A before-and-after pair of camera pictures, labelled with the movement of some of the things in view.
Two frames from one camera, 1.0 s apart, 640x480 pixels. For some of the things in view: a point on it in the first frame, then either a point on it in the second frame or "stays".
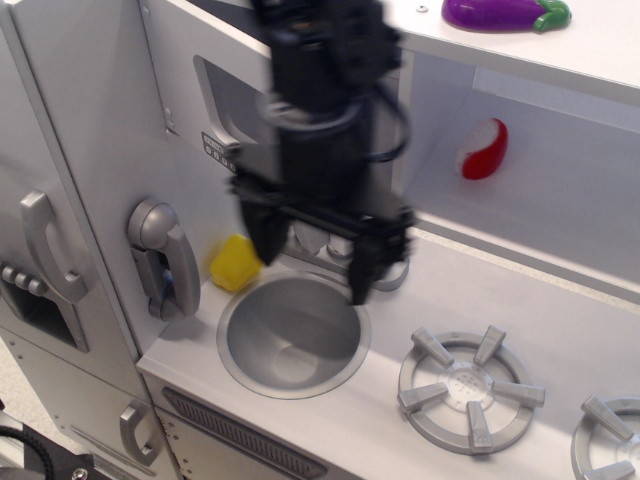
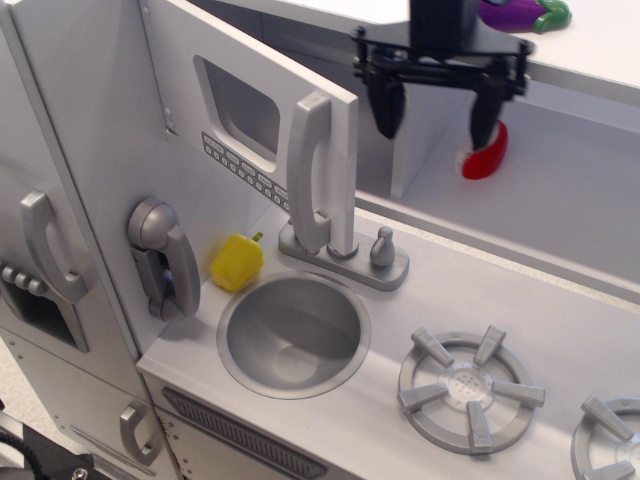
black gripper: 323,176 -> 442,41
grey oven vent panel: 246,433 stays
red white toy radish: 482,149 stays
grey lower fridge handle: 129,417 stays
